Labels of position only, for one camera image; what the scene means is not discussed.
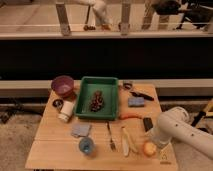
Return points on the blue sponge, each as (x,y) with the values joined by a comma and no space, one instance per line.
(136,102)

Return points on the wooden folding table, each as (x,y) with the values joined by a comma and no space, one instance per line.
(55,148)

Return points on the dark tape roll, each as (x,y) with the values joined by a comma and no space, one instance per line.
(127,85)

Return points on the blue plastic cup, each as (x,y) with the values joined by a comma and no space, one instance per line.
(86,145)

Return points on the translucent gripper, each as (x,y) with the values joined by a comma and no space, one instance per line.
(161,147)

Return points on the purple bowl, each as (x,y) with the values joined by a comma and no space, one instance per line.
(63,85)

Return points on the orange carrot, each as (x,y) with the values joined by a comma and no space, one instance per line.
(129,116)

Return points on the grey folded cloth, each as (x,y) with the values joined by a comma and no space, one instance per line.
(80,130)

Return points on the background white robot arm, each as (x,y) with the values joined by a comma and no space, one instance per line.
(99,8)

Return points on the black remote control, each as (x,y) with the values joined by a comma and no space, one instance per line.
(147,121)

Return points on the yellow red apple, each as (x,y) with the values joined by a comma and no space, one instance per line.
(149,149)

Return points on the peeled banana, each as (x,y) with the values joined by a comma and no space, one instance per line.
(128,144)

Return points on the dark grape bunch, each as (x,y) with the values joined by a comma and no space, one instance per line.
(97,101)

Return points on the small black round lid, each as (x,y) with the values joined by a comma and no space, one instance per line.
(57,103)

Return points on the white cylindrical cup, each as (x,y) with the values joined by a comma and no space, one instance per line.
(66,111)

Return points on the green plastic tray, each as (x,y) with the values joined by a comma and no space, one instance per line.
(109,88)

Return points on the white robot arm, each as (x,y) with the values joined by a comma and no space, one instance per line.
(173,123)

